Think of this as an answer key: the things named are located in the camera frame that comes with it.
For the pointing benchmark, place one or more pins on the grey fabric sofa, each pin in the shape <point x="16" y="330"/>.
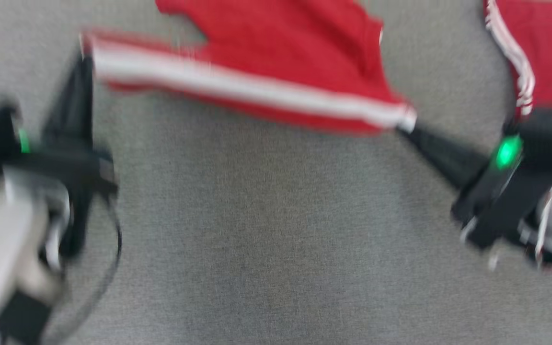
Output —
<point x="276" y="230"/>

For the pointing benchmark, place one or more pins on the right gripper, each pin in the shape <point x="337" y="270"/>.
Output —
<point x="491" y="182"/>

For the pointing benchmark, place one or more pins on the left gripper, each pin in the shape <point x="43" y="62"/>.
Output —
<point x="79" y="172"/>

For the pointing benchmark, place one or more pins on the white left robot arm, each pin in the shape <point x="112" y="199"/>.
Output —
<point x="3" y="239"/>

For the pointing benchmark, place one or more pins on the red white-striped shorts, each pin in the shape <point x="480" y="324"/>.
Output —
<point x="281" y="62"/>

